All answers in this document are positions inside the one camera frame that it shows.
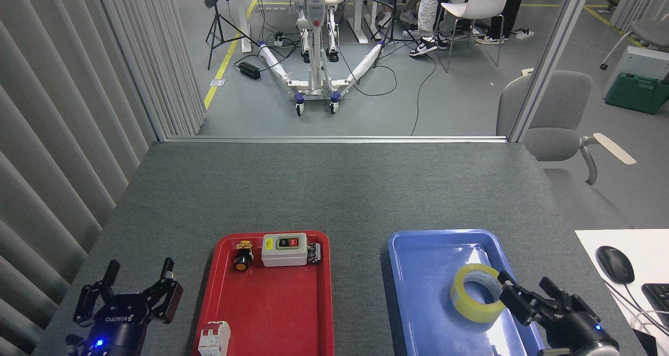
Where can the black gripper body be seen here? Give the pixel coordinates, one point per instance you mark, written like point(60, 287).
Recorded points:
point(577, 332)
point(115, 335)

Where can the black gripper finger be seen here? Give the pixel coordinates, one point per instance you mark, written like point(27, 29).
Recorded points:
point(164, 301)
point(522, 303)
point(564, 298)
point(89, 303)

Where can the yellow tape roll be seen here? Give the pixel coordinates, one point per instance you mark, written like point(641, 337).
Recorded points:
point(462, 303)

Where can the black computer mouse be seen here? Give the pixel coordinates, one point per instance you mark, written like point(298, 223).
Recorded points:
point(614, 264)

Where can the white circuit breaker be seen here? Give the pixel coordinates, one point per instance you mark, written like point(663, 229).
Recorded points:
point(214, 340)

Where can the orange push button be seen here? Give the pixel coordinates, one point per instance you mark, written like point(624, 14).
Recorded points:
point(242, 264)

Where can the black keyboard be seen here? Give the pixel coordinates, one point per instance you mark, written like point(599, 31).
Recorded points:
point(659, 301)

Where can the white desk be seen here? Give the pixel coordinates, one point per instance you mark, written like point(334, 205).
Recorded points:
point(648, 251)

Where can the blue plastic tray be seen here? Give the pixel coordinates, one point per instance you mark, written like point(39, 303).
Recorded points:
point(423, 293)

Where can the red plastic tray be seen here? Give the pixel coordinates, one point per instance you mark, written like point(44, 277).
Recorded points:
point(282, 309)

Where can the small black connector module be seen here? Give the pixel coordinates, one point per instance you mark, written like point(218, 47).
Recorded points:
point(313, 253)

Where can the grey office chair with armrest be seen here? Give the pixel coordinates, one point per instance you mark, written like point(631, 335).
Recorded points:
point(554, 110)

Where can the grey vertical blinds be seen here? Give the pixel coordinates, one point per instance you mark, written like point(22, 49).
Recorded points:
point(62, 110)

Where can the green plastic case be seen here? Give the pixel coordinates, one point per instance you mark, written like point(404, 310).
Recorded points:
point(635, 94)

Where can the black power adapter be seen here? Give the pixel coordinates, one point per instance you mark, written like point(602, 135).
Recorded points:
point(250, 70)

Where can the grey white box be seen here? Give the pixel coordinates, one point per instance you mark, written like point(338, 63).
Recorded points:
point(645, 60)

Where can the white power strip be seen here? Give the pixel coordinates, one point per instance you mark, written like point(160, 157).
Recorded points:
point(525, 33)

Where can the black tripod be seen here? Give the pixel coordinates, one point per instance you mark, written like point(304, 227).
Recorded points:
point(218, 32)
point(389, 26)

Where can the grey chair with white legs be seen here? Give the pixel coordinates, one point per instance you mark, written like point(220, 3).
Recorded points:
point(650, 32)

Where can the white wheeled stand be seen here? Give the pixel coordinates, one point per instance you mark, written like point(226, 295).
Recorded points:
point(315, 58)

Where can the person in dark trousers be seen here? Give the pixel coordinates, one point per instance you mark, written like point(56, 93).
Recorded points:
point(509, 11)

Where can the white plastic chair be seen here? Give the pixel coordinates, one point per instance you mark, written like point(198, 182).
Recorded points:
point(481, 6)

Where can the person in pale trousers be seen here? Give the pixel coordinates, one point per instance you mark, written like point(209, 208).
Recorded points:
point(428, 6)

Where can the person with white shoes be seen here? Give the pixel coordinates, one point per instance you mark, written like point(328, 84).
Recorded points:
point(385, 19)

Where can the white switch box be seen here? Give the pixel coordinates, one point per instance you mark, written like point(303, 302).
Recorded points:
point(282, 255)

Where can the silver table rail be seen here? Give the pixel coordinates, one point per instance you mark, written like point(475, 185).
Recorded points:
point(334, 138)

